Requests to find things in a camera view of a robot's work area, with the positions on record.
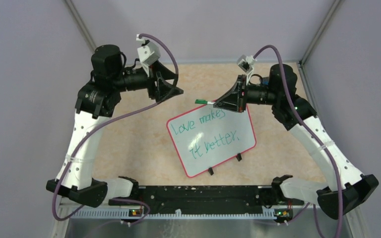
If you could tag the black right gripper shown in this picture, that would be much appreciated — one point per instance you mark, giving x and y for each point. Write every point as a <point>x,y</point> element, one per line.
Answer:
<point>233,100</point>

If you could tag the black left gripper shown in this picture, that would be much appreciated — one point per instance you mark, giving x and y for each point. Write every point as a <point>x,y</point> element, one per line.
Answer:
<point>158,72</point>

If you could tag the green white marker pen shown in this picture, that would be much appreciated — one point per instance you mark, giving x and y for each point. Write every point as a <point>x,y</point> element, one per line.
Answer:
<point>209,102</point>

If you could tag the pink framed whiteboard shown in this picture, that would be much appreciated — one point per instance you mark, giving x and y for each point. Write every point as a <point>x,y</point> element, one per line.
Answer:
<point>206,137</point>

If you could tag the green marker cap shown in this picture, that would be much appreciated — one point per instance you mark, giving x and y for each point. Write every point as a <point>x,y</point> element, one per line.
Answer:
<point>201,102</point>

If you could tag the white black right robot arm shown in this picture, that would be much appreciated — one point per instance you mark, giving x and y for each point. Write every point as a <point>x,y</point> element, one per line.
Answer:
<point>345,186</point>

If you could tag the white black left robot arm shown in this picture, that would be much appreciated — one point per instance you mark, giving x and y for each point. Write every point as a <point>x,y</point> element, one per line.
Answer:
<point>94,108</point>

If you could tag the black whiteboard clip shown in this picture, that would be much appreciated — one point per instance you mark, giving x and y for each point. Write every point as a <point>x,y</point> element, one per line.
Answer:
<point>239,157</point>
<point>211,172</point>

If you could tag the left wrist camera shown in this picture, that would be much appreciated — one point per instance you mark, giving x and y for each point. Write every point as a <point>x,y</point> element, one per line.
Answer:
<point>148,54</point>

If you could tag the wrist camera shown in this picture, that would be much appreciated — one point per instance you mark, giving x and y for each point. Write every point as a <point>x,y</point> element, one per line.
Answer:
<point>148,54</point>
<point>246,64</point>

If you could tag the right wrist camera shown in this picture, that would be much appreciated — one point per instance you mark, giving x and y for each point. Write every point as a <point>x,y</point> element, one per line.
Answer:
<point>246,64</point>

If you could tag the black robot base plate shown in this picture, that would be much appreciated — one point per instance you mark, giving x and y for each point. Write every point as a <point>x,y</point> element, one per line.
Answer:
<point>207,200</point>

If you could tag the white toothed cable duct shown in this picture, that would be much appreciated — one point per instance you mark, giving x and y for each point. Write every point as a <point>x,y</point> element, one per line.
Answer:
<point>123,213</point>

